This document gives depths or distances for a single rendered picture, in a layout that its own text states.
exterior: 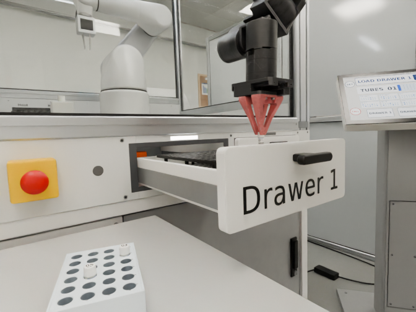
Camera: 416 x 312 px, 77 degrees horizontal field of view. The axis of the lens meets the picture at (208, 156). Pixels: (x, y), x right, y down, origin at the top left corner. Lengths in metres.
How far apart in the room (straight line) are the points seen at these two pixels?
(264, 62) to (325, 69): 1.83
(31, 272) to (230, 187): 0.31
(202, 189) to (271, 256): 0.65
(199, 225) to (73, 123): 0.41
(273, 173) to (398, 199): 1.09
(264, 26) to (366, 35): 1.76
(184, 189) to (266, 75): 0.25
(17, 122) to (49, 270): 0.27
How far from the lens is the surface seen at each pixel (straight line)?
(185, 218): 0.73
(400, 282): 1.57
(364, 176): 2.18
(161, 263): 0.42
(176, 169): 0.46
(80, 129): 0.59
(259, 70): 0.50
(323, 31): 2.40
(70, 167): 0.59
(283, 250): 1.06
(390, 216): 1.45
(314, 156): 0.40
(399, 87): 1.43
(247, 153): 0.34
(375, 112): 1.30
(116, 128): 0.61
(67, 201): 0.60
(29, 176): 0.52
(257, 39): 0.51
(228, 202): 0.33
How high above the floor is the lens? 0.95
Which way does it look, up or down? 5 degrees down
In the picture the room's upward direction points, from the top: 2 degrees counter-clockwise
